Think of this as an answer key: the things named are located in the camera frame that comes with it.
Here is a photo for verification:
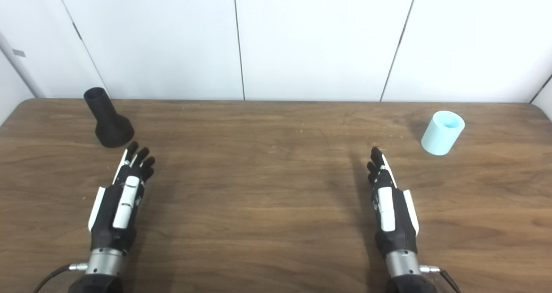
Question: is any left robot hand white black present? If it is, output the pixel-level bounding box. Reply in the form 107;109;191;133
88;142;156;255

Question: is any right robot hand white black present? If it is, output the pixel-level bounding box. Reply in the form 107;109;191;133
367;146;420;258

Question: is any black funnel-shaped nozzle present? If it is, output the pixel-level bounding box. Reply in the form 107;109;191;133
83;87;135;148

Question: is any light blue cup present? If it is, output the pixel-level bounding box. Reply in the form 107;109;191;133
420;110;466;156

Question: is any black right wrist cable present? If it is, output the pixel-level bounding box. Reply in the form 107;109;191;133
420;265;462;293

